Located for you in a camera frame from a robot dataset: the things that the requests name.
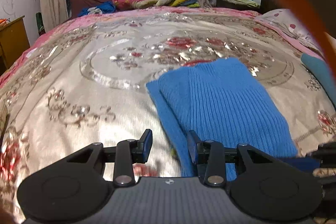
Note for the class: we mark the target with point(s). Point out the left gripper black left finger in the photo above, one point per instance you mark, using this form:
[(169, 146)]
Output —
[(128, 152)]

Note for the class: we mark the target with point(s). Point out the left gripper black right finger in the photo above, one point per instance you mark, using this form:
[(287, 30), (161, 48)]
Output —
[(209, 158)]

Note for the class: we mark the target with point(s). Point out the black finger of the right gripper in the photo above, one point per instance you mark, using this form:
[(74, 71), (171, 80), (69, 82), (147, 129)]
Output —
[(324, 152)]

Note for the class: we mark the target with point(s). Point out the blue knitted striped sweater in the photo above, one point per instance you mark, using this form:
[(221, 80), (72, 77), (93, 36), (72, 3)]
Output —
[(222, 101)]

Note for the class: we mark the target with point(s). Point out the blue clothes on sofa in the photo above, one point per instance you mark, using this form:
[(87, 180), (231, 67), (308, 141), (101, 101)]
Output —
[(103, 8)]

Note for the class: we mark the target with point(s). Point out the yellow green folded clothes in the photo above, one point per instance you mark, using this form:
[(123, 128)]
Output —
[(184, 3)]

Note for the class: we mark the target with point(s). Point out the floral silver pink bedspread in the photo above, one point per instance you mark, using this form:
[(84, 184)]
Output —
[(85, 82)]

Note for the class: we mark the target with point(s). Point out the teal folded cloth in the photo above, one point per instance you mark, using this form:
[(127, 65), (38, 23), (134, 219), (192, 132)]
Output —
[(322, 73)]

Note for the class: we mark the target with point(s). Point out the pink spotted pillow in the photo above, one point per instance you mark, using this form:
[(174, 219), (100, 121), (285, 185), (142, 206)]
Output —
[(287, 23)]

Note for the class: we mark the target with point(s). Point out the light green folded sheets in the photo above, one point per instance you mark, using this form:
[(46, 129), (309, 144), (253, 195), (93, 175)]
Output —
[(249, 3)]

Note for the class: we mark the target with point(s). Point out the wooden bedside cabinet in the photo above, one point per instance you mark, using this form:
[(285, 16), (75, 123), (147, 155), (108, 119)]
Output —
[(14, 41)]

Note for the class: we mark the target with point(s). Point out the orange toy on cabinet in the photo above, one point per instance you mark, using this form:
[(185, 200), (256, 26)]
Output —
[(4, 22)]

